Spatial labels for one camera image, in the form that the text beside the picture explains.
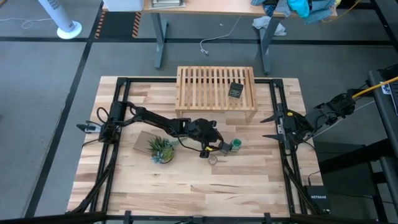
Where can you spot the black spice tin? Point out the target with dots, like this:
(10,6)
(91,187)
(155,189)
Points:
(235,90)

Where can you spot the green-lidded glass spice jar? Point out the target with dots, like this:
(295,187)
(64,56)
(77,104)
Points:
(237,143)

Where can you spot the succulent plant in black pot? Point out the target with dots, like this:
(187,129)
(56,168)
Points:
(161,151)

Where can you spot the right wrist camera housing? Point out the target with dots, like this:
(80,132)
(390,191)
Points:
(295,126)

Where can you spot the white tower fan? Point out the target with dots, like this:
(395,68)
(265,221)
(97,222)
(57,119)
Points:
(63,21)

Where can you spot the stack of books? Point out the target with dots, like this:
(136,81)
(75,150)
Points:
(168,3)

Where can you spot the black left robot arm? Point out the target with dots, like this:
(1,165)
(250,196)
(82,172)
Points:
(155,119)

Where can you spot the small cork-topped glass jar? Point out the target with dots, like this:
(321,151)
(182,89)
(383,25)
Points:
(213,160)

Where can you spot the black hazard-striped floor mat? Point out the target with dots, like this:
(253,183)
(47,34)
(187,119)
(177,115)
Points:
(118,25)

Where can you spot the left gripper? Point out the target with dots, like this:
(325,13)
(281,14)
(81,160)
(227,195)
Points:
(211,138)

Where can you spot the white cloth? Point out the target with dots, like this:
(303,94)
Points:
(264,23)

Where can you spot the wooden desk with grey legs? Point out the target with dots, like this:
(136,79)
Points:
(217,7)

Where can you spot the black Netgear router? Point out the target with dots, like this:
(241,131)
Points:
(318,199)

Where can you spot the teal garment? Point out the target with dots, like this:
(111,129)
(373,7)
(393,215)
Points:
(298,7)

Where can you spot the brown cardboard piece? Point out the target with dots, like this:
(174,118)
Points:
(141,143)

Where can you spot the blue denim clothes pile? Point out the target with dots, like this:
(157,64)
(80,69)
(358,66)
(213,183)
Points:
(320,11)

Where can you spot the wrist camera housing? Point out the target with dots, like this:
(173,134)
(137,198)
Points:
(295,126)
(203,126)

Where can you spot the wooden slatted shelf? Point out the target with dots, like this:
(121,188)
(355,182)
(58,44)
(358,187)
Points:
(214,105)

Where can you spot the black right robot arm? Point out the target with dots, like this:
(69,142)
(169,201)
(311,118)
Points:
(329,109)

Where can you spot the left wrist camera housing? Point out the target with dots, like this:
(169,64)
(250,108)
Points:
(203,126)

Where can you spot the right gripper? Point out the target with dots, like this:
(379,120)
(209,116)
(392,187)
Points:
(283,130)

